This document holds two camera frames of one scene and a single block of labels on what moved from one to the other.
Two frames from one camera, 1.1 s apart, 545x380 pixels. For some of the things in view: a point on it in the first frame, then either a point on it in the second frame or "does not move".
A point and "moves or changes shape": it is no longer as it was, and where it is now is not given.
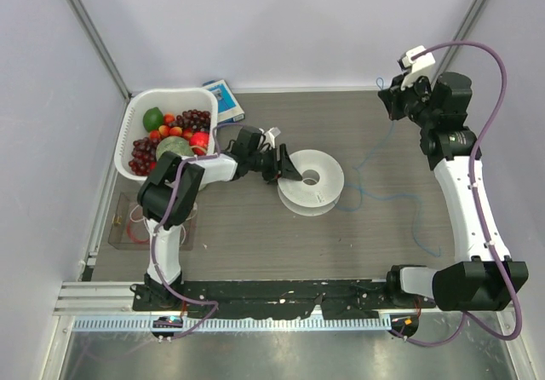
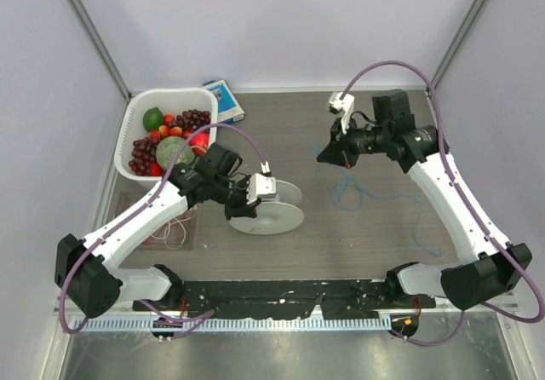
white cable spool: (317, 199) to (277, 215)
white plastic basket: (169, 101) does not move
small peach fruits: (168, 129) does not move
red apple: (199, 141) does not move
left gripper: (288, 170) to (242, 208)
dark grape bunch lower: (143, 153) does not move
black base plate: (234, 300) does not move
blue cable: (381, 84) moves or changes shape
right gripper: (393, 96) to (338, 152)
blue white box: (228, 108) does not move
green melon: (175, 144) does not move
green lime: (152, 118) does not move
